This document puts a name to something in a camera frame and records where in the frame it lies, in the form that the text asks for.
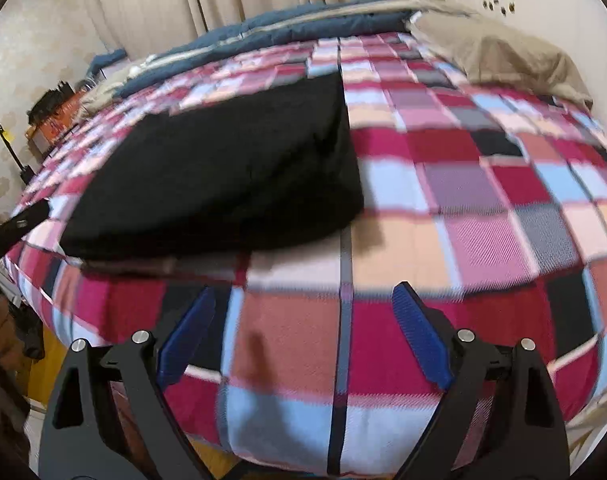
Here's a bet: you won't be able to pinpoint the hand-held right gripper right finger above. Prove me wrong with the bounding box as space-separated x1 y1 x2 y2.
391 281 570 480

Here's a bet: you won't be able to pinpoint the black pants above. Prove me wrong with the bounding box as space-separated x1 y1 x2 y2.
58 71 365 263

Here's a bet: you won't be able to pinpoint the beige pillow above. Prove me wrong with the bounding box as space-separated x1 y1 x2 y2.
408 2 594 111

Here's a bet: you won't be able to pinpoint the orange box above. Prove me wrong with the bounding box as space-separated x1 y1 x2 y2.
26 82 92 153

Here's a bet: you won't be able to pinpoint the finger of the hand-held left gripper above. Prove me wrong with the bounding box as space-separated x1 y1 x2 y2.
0 202 52 268

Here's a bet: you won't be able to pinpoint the red checkered blanket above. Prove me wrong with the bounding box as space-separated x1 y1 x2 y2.
4 32 607 476

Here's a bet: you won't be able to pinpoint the navy blue duvet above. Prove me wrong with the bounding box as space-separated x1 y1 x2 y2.
86 0 419 98

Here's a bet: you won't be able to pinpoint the black and yellow tool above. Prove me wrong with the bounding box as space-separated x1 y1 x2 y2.
0 124 34 183

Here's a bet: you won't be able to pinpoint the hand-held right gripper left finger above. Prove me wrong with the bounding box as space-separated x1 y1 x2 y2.
38 287 217 480

